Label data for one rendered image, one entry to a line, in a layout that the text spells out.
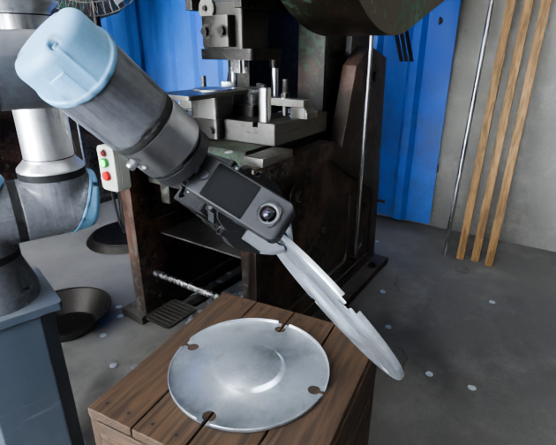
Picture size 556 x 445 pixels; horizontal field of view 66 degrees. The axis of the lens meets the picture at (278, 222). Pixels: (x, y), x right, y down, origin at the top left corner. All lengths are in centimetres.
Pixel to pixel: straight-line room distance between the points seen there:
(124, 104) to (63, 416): 79
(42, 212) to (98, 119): 49
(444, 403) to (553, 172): 132
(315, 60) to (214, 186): 104
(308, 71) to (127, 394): 107
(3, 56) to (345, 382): 67
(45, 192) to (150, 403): 41
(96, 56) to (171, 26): 282
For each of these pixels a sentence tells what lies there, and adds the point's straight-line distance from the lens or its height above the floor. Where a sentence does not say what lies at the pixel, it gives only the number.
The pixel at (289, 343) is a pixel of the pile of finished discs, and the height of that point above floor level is 35.
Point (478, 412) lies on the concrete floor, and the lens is 135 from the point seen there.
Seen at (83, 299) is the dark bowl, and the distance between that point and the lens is 176.
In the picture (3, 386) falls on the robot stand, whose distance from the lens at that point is 99.
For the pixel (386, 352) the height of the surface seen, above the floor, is 55.
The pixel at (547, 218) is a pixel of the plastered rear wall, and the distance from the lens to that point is 237.
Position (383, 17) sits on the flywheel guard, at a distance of 110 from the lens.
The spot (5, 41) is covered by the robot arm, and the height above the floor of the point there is 90.
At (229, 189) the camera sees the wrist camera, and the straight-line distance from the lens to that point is 45.
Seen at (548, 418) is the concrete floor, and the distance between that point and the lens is 141.
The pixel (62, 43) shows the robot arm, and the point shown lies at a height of 89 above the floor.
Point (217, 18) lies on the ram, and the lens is 130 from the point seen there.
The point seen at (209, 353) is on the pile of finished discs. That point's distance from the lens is 86.
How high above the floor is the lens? 89
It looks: 22 degrees down
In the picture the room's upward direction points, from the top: straight up
